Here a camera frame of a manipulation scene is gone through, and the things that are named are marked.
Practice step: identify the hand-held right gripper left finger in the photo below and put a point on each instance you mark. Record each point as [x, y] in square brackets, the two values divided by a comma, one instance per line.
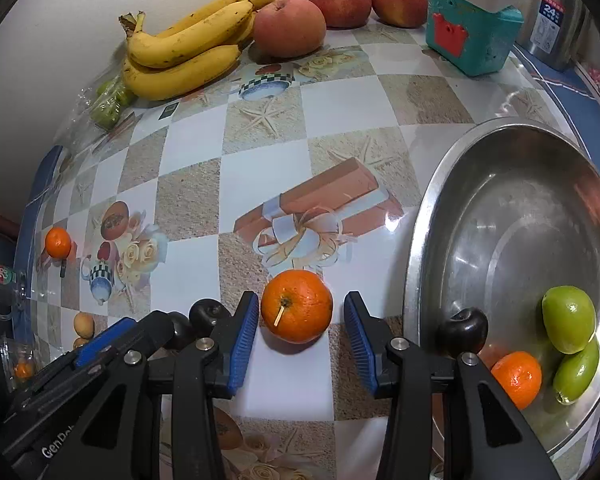
[242, 340]

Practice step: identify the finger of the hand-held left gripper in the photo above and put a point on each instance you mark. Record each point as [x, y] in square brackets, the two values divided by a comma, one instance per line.
[105, 342]

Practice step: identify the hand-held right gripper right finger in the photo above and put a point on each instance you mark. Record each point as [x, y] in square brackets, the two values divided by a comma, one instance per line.
[357, 345]

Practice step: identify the brown longan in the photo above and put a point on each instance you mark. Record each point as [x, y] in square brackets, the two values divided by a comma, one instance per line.
[81, 343]
[83, 324]

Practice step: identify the dark plum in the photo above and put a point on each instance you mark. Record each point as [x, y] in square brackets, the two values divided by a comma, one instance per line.
[207, 312]
[180, 327]
[464, 330]

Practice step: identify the orange tangerine with stalk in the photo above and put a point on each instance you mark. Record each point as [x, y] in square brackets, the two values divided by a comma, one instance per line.
[296, 312]

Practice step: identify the round steel basin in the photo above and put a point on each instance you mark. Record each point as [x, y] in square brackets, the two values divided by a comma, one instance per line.
[505, 200]

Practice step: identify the green mango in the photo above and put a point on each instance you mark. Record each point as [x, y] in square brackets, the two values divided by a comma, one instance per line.
[576, 372]
[569, 319]

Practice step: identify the clear box of small oranges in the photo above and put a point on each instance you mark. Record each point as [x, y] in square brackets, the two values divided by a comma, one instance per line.
[20, 365]

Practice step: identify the clear glass mug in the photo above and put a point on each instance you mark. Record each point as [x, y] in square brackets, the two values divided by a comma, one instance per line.
[2, 295]

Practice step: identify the printed checkered tablecloth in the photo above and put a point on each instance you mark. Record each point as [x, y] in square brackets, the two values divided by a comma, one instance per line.
[330, 125]

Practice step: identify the bag of green fruit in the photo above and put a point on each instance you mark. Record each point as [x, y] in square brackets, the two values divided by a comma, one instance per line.
[105, 102]

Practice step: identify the yellow banana bunch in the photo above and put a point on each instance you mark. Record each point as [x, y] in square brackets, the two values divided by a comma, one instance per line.
[180, 42]

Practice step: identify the teal plastic box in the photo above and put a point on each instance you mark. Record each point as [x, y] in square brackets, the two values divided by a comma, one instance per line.
[467, 40]

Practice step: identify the steel thermos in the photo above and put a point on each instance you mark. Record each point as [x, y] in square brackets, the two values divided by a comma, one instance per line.
[550, 15]

